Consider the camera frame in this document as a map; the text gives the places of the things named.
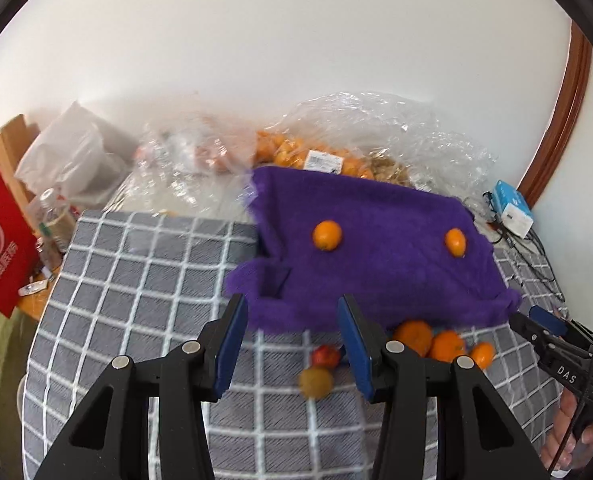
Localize white plastic bag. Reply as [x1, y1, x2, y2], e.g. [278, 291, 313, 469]
[14, 102, 138, 209]

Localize small orange mandarin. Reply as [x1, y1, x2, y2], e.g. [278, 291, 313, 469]
[469, 341, 496, 370]

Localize person's right hand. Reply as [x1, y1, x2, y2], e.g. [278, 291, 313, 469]
[539, 389, 593, 477]

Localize clear bag of mandarins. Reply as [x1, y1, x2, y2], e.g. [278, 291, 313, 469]
[254, 92, 495, 214]

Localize big orange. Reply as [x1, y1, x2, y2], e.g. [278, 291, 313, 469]
[393, 320, 433, 358]

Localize red paper bag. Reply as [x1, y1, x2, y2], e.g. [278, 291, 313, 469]
[0, 173, 39, 318]

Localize brown door frame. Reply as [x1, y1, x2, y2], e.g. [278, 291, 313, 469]
[518, 21, 593, 207]

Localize clear bag left fruits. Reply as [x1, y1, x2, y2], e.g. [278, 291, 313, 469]
[106, 113, 256, 220]

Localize small yellow-green fruit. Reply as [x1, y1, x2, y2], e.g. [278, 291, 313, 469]
[298, 366, 335, 400]

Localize small orange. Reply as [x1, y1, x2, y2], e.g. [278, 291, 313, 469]
[444, 228, 467, 258]

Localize large orange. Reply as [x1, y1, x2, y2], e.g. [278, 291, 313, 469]
[312, 220, 343, 252]

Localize grey checked tablecloth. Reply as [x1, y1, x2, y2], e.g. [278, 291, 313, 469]
[21, 209, 568, 480]

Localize blue white small box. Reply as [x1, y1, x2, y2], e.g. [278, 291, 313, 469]
[492, 180, 534, 240]

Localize purple fluffy towel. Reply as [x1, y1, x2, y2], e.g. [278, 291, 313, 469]
[226, 166, 522, 333]

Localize black cables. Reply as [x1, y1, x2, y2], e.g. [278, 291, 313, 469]
[481, 188, 568, 304]

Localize orange right pile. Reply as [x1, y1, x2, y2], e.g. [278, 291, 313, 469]
[428, 330, 467, 363]

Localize small red apple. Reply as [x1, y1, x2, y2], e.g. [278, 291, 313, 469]
[311, 344, 342, 370]

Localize plastic bottle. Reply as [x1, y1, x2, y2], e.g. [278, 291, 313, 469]
[27, 188, 77, 271]

